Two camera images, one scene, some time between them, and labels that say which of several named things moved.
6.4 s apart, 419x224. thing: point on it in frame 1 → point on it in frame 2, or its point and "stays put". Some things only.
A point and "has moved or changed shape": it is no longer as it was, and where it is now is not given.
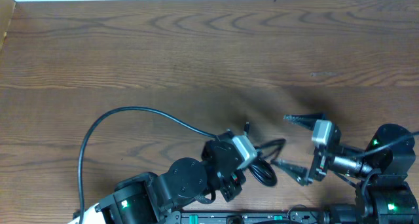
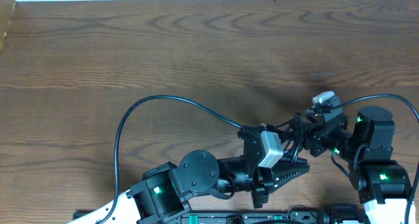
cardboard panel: [7, 5] stays put
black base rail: [294, 217] stays put
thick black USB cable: [263, 169] has moved or changed shape
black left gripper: [227, 188] → [258, 183]
